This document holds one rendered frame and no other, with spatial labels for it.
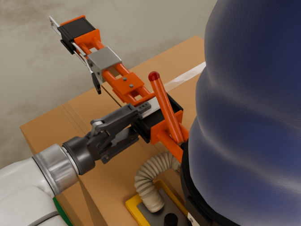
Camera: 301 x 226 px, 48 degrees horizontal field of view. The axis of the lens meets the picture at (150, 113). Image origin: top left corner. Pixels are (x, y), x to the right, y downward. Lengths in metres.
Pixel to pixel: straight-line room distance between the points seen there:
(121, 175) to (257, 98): 0.57
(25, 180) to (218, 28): 0.45
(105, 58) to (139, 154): 0.25
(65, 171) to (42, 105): 1.67
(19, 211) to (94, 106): 0.92
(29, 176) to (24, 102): 1.73
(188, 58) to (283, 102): 1.43
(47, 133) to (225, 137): 1.16
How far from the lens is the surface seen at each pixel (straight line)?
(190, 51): 1.75
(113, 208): 0.78
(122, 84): 0.79
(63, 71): 2.49
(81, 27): 0.95
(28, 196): 0.64
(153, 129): 0.69
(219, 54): 0.31
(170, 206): 0.76
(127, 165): 0.83
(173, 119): 0.69
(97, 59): 0.86
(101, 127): 0.66
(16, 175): 0.65
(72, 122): 1.46
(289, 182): 0.38
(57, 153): 0.67
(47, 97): 2.34
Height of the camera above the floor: 1.67
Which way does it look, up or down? 51 degrees down
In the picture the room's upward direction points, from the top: straight up
